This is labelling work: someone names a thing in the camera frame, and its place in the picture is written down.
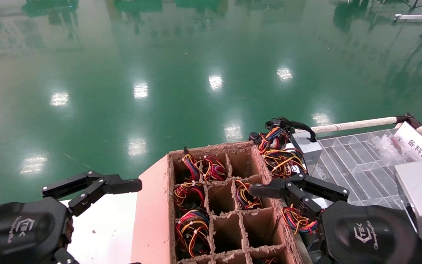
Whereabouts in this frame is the power supply with black cable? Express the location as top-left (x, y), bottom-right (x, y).
top-left (249, 117), bottom-right (323, 173)

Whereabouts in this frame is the white metal frame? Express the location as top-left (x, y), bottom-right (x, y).
top-left (394, 11), bottom-right (422, 24)

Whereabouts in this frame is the wire bundle compartment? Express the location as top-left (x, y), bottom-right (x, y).
top-left (235, 179), bottom-right (263, 210)
top-left (262, 148), bottom-right (308, 179)
top-left (201, 155), bottom-right (228, 181)

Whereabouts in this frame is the brown cardboard divider box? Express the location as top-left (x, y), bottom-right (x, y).
top-left (130, 141), bottom-right (305, 264)

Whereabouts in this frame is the clear plastic divided tray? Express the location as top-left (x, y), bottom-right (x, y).
top-left (312, 128), bottom-right (422, 211)

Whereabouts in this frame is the white sign with Chinese text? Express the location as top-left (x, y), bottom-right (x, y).
top-left (392, 122), bottom-right (422, 173)

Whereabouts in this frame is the black pipe joint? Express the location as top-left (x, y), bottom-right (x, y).
top-left (396, 113), bottom-right (422, 129)

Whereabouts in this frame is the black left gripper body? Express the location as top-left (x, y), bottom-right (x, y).
top-left (0, 197), bottom-right (73, 264)

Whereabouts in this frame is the wire bundle middle compartment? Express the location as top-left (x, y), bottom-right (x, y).
top-left (262, 148), bottom-right (308, 179)

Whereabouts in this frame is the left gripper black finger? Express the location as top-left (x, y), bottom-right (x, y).
top-left (42, 170), bottom-right (142, 217)
top-left (53, 247), bottom-right (81, 264)

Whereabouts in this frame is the clear plastic bag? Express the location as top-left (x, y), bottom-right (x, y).
top-left (373, 134), bottom-right (404, 159)

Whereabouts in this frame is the wire bundle left compartment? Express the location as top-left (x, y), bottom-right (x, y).
top-left (235, 179), bottom-right (263, 210)

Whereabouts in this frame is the wire bundle top compartment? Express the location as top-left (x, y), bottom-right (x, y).
top-left (201, 155), bottom-right (228, 181)

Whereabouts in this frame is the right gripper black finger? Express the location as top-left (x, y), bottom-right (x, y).
top-left (249, 173), bottom-right (350, 222)

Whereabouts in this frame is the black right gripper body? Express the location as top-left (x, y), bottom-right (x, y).
top-left (319, 201), bottom-right (420, 264)

